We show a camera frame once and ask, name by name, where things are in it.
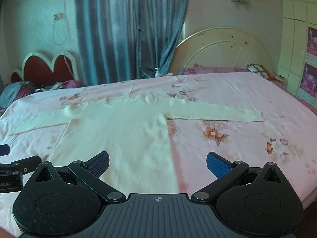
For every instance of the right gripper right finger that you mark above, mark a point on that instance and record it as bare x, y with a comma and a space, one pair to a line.
227, 173

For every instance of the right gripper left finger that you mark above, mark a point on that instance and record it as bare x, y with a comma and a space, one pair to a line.
89, 172

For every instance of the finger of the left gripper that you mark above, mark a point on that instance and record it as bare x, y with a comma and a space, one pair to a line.
23, 166
4, 150

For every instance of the cream white knit sweater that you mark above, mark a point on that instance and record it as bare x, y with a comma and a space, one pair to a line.
133, 130

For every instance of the pile of clothes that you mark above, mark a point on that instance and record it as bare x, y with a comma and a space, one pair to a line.
18, 90

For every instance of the pink floral bed sheet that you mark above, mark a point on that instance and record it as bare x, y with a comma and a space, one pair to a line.
267, 202

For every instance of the red heart-shaped headboard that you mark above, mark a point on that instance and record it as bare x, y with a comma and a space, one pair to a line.
43, 71

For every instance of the patterned small pillow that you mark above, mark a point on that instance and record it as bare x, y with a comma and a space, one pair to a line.
258, 70

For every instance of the lower pink poster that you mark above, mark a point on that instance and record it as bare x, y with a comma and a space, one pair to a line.
308, 82

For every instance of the pink poster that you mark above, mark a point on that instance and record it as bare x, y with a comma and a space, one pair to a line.
312, 41
308, 82

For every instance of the cream round headboard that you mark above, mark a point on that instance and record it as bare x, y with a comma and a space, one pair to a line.
219, 47

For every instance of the blue curtain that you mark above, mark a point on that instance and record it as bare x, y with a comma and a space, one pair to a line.
122, 40

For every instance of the upper pink poster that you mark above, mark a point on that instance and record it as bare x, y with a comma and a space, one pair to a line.
312, 41

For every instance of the cream wardrobe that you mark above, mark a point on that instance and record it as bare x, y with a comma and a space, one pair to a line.
298, 16

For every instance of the wall socket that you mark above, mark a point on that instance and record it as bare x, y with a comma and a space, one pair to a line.
58, 16

